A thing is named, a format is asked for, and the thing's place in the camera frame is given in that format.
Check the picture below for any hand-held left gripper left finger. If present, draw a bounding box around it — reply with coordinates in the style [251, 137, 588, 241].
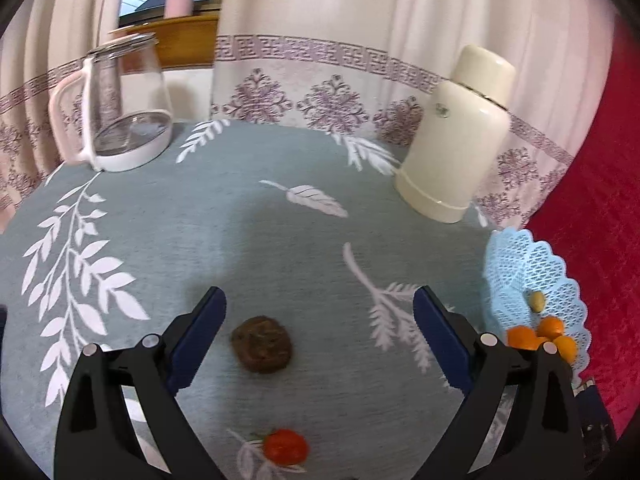
[54, 286, 227, 480]

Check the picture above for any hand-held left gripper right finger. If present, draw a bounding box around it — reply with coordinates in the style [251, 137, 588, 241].
[412, 285, 586, 480]

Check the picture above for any large dark beetroot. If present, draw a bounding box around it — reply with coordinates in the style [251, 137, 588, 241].
[231, 316, 294, 374]

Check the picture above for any large orange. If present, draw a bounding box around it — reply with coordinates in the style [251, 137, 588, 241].
[506, 325, 543, 352]

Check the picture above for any small tangerine with stem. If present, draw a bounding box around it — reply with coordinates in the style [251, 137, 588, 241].
[537, 316, 566, 339]

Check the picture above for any light blue lattice basket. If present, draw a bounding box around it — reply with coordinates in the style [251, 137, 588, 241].
[482, 226, 592, 378]

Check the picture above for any red tomato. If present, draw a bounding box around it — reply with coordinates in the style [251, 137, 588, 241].
[262, 428, 309, 465]

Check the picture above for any grey-blue leaf print tablecloth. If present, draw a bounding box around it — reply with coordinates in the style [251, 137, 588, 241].
[0, 119, 576, 480]

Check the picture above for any cream thermos jug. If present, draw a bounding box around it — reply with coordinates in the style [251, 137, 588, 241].
[392, 44, 517, 225]

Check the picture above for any red quilted cloth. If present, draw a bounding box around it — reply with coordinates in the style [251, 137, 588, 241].
[522, 15, 640, 441]

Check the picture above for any glass kettle white base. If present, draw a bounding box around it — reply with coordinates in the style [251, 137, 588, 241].
[48, 32, 174, 173]

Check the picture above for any wooden windowsill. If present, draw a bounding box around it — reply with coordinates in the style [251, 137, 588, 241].
[107, 12, 221, 68]

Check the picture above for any cream patterned curtain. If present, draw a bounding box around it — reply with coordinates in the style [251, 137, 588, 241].
[0, 0, 133, 233]
[210, 0, 616, 228]

